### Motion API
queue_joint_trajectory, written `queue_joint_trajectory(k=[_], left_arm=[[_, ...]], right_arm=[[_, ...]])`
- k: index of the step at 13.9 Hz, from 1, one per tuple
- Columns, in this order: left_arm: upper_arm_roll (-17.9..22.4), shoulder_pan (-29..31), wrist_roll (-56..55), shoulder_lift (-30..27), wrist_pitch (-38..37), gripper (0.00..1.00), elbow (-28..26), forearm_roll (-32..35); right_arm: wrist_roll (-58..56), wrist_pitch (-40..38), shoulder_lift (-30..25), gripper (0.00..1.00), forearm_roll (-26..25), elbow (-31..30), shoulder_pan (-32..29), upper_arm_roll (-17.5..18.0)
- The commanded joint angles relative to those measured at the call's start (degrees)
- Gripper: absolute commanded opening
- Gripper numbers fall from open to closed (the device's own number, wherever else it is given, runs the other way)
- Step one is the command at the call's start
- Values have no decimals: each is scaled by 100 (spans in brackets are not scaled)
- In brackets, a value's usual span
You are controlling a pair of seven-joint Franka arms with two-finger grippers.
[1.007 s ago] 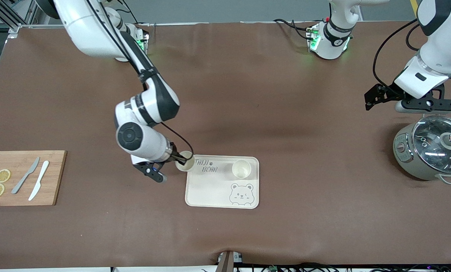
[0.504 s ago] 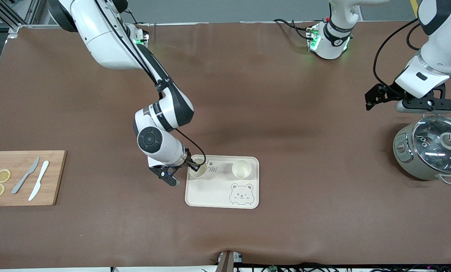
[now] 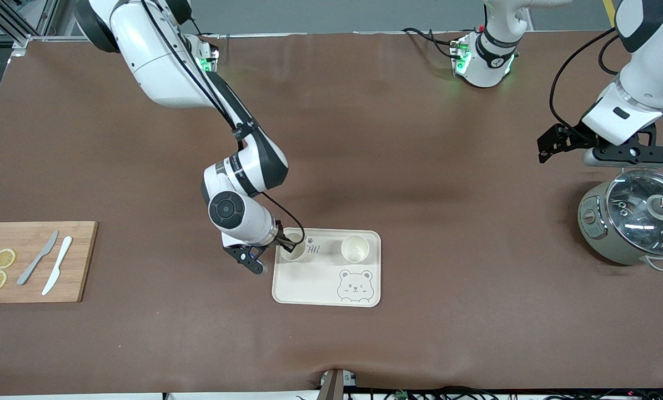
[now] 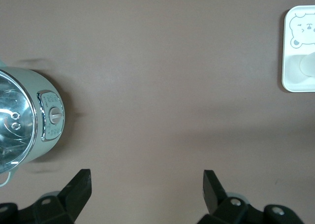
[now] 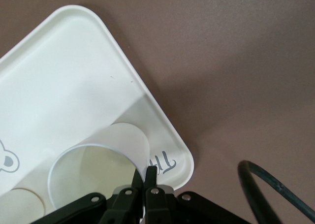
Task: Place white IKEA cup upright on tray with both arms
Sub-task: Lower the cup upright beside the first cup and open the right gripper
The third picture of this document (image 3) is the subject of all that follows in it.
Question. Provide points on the aluminium frame profile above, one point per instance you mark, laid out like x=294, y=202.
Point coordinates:
x=31, y=25

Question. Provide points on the brown table cover mat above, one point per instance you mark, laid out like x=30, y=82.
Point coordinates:
x=365, y=139

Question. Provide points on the grey-green cooking pot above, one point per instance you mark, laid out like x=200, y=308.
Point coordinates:
x=598, y=233

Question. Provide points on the wooden cutting board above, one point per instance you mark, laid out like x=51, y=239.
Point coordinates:
x=31, y=291

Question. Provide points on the glass pot lid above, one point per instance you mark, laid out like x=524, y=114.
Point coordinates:
x=637, y=222

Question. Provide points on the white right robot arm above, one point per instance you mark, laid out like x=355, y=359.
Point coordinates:
x=159, y=61

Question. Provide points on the white plastic knife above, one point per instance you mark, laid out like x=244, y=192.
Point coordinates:
x=59, y=261

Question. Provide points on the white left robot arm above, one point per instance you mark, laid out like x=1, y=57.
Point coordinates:
x=648, y=72

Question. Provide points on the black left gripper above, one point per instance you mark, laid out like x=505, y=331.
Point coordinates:
x=573, y=138

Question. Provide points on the white IKEA cup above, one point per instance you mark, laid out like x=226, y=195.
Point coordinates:
x=355, y=249
x=295, y=254

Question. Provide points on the cream bear print tray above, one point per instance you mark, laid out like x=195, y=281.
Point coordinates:
x=320, y=283

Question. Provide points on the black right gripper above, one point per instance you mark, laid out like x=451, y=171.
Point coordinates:
x=281, y=239

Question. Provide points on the grey plastic knife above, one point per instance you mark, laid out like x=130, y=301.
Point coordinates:
x=38, y=258

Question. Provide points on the grey metal table bracket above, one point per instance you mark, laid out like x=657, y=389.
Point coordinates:
x=331, y=389

